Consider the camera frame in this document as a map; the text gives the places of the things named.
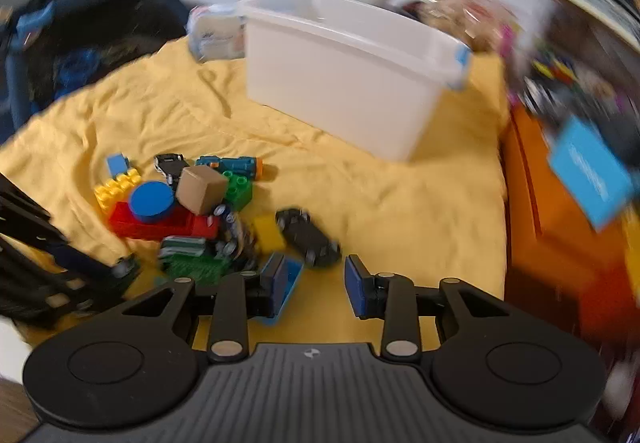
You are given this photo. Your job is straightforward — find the translucent grey toy piece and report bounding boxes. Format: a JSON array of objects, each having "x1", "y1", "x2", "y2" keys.
[{"x1": 160, "y1": 235, "x2": 208, "y2": 259}]

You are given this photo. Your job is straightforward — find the teal toy train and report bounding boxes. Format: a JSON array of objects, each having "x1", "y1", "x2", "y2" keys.
[{"x1": 195, "y1": 155, "x2": 264, "y2": 181}]

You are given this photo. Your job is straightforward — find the brown wooden desktop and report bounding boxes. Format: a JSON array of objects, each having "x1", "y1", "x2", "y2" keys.
[{"x1": 0, "y1": 375, "x2": 38, "y2": 443}]

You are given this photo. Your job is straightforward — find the long blue brick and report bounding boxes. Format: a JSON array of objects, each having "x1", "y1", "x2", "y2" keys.
[{"x1": 252, "y1": 253, "x2": 304, "y2": 326}]

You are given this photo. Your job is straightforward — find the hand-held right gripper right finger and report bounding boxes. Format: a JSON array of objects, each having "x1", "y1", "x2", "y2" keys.
[{"x1": 344, "y1": 254, "x2": 506, "y2": 365}]

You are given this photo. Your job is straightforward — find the wooden cube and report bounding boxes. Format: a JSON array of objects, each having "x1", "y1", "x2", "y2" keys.
[{"x1": 175, "y1": 165, "x2": 230, "y2": 216}]

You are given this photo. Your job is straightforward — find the small blue brick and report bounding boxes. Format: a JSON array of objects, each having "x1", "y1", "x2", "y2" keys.
[{"x1": 106, "y1": 153, "x2": 132, "y2": 176}]

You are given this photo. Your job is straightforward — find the small yellow brick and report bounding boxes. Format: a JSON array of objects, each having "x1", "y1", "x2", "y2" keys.
[{"x1": 251, "y1": 215, "x2": 287, "y2": 256}]

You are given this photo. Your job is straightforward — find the green square brick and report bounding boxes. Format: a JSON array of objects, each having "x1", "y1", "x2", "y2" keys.
[{"x1": 222, "y1": 171, "x2": 254, "y2": 212}]

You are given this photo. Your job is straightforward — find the red box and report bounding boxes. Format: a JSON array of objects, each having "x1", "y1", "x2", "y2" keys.
[{"x1": 505, "y1": 253, "x2": 640, "y2": 354}]

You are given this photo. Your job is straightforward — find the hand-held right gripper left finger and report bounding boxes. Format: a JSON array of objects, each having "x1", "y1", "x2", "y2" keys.
[{"x1": 122, "y1": 255, "x2": 291, "y2": 365}]

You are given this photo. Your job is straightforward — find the dark toy vehicle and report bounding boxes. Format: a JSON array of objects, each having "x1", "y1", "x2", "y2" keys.
[{"x1": 212, "y1": 203, "x2": 261, "y2": 271}]

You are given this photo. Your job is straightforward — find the white plastic storage bin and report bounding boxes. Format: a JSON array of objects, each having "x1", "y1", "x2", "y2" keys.
[{"x1": 239, "y1": 0, "x2": 472, "y2": 162}]

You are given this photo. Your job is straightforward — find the large yellow brick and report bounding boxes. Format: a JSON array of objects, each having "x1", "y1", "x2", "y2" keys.
[{"x1": 94, "y1": 168, "x2": 143, "y2": 211}]

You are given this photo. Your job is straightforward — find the blue card box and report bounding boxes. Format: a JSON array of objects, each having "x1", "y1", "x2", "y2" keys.
[{"x1": 548, "y1": 115, "x2": 636, "y2": 231}]

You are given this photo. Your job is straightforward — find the green ribbed brick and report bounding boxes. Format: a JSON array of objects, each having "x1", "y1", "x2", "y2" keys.
[{"x1": 162, "y1": 250, "x2": 236, "y2": 287}]

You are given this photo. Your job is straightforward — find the pile of colourful packets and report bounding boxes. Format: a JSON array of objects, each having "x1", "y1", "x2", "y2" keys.
[{"x1": 425, "y1": 0, "x2": 640, "y2": 164}]

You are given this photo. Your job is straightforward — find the small black toy car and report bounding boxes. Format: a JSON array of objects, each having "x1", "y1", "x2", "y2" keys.
[{"x1": 153, "y1": 153, "x2": 191, "y2": 186}]

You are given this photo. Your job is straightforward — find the yellow cloth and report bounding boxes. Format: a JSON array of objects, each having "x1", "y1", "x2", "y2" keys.
[{"x1": 0, "y1": 35, "x2": 511, "y2": 354}]

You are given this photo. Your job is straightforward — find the white tissue pack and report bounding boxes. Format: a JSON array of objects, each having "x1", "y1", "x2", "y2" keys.
[{"x1": 187, "y1": 3, "x2": 248, "y2": 62}]

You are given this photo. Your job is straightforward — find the orange box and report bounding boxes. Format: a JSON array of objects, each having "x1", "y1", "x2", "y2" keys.
[{"x1": 500, "y1": 105, "x2": 636, "y2": 284}]

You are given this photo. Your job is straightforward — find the long red brick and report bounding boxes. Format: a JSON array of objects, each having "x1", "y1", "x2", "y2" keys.
[{"x1": 109, "y1": 200, "x2": 221, "y2": 241}]

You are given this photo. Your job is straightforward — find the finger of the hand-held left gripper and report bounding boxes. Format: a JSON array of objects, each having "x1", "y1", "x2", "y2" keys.
[
  {"x1": 0, "y1": 268, "x2": 121, "y2": 324},
  {"x1": 0, "y1": 173, "x2": 142, "y2": 285}
]

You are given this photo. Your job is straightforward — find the dark blue backpack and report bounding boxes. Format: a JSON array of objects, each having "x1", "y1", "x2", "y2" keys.
[{"x1": 0, "y1": 0, "x2": 201, "y2": 144}]

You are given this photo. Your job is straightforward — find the blue round disc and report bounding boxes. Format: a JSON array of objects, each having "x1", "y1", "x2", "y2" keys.
[{"x1": 129, "y1": 181, "x2": 177, "y2": 224}]

